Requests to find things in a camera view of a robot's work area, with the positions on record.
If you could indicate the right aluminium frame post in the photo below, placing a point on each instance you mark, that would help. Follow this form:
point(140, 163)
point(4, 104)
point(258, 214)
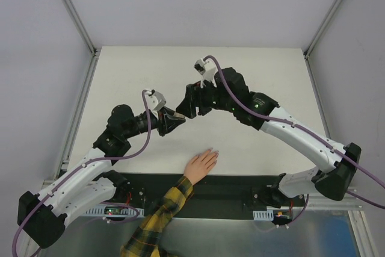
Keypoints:
point(322, 28)

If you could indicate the yellow plaid sleeve forearm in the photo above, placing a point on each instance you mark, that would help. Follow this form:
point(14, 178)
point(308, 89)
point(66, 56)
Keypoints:
point(145, 240)

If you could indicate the person's hand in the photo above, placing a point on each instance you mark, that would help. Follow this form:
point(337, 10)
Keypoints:
point(200, 165)

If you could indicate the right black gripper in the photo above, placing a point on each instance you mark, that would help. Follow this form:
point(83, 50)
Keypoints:
point(194, 100)

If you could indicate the left white cable duct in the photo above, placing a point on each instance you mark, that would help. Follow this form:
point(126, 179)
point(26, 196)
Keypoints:
point(113, 211)

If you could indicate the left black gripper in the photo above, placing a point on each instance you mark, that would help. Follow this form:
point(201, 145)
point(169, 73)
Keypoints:
point(162, 123)

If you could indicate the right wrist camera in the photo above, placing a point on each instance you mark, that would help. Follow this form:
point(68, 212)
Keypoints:
point(207, 70)

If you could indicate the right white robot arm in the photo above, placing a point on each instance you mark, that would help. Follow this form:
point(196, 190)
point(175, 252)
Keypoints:
point(334, 162)

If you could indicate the left aluminium frame post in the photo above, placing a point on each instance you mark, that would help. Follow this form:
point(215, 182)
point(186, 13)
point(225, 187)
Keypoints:
point(79, 25)

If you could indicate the right white cable duct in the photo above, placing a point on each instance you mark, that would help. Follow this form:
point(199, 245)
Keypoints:
point(267, 215)

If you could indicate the white cable duct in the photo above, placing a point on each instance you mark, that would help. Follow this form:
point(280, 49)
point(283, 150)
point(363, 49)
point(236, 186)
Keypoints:
point(267, 215)
point(113, 211)

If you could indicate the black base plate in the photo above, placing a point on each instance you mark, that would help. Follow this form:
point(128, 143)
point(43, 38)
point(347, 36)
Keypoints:
point(215, 196)

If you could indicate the beige nail polish bottle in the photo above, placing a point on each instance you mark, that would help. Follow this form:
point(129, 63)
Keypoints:
point(178, 115)

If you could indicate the left aluminium frame rail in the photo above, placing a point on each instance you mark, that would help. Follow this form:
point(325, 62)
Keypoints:
point(67, 147)

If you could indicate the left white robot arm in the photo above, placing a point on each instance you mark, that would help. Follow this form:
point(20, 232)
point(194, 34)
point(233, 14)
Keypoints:
point(44, 216)

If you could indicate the aluminium frame post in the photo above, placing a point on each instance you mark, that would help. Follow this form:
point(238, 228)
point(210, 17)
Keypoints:
point(322, 28)
point(79, 25)

